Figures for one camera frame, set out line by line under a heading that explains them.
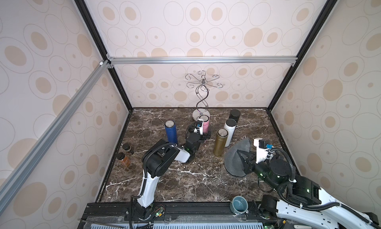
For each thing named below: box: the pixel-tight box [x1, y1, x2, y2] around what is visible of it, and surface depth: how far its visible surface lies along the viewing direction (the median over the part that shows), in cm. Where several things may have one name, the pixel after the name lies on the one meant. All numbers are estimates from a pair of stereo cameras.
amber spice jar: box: [116, 152, 131, 168], surface depth 87 cm
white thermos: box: [224, 118, 237, 148], surface depth 85 cm
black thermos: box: [228, 108, 241, 126], surface depth 91 cm
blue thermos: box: [164, 119, 178, 144], surface depth 87 cm
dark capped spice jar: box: [122, 142, 134, 156], surface depth 89 cm
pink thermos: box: [198, 114, 210, 134], surface depth 88 cm
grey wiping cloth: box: [224, 137, 252, 177], surface depth 64 cm
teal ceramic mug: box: [229, 195, 249, 215], surface depth 74 cm
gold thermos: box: [213, 127, 229, 157], surface depth 83 cm
